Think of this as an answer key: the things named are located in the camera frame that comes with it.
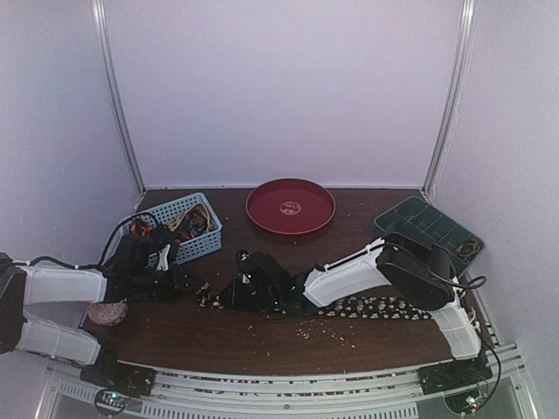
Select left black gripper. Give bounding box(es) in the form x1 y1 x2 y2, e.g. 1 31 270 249
131 263 204 301

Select black white floral tie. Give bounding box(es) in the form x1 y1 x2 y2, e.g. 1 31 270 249
197 279 432 321

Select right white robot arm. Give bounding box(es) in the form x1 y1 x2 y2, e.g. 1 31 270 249
213 233 485 386

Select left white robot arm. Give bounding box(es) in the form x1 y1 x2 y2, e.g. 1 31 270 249
1 235 192 388

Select pile of ties in basket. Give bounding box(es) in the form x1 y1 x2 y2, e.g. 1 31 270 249
129 203 216 244

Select small patterned pink bowl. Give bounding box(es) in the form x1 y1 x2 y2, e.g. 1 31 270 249
87 299 128 326

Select light blue plastic basket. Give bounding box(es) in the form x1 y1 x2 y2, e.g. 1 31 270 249
119 192 223 264

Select round red tray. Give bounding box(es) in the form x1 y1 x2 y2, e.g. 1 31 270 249
245 178 336 236

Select dark green divided organizer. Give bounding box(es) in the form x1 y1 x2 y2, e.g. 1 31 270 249
374 196 485 278

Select rubber bands in organizer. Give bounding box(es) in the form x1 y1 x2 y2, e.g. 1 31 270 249
454 238 483 262

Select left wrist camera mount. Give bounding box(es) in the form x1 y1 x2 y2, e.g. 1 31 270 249
155 244 176 271

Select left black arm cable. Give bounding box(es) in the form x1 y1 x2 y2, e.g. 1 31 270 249
98 211 158 267

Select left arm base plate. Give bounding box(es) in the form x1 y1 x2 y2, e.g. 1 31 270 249
71 347 156 417

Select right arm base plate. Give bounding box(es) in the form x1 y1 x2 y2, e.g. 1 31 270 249
418 354 493 416

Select right aluminium corner post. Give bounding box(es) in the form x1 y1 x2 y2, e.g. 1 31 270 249
422 0 478 201

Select aluminium corner post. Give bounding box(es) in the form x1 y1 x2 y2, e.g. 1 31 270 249
422 0 478 201
91 0 146 195

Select left aluminium corner post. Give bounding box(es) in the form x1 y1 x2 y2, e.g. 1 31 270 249
91 0 146 195

